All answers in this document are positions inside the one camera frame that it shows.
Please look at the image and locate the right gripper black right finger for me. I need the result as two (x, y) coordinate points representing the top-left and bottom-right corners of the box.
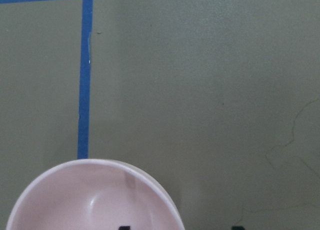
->
(231, 226), (244, 230)

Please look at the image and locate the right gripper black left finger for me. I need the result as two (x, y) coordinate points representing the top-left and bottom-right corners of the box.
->
(118, 225), (131, 230)

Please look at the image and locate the pink bowl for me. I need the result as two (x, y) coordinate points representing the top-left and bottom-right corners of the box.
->
(6, 159), (185, 229)

